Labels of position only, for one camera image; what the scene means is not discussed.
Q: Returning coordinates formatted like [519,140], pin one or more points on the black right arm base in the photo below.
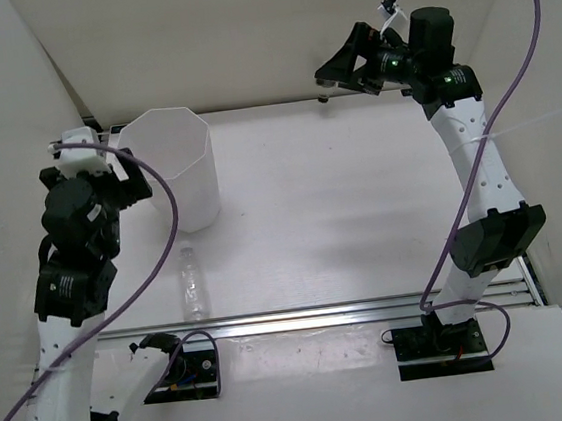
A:
[422,356]

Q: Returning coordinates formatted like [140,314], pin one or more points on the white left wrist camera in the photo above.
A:
[73,161]

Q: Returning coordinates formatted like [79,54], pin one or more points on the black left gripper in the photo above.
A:
[131,188]

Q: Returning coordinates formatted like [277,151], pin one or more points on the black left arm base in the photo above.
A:
[193,367]

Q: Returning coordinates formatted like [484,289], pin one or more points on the clear unlabeled plastic bottle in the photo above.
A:
[196,299]

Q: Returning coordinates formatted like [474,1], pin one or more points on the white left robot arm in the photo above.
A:
[76,260]

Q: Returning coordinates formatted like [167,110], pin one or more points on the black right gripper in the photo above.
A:
[340,67]

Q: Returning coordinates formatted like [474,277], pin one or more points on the aluminium frame rail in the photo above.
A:
[331,219]

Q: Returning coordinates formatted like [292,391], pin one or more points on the white octagonal bin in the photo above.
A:
[176,171]

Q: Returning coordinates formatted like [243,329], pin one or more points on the black label plastic bottle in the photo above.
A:
[326,90]

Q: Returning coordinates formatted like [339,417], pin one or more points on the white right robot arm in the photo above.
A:
[501,224]

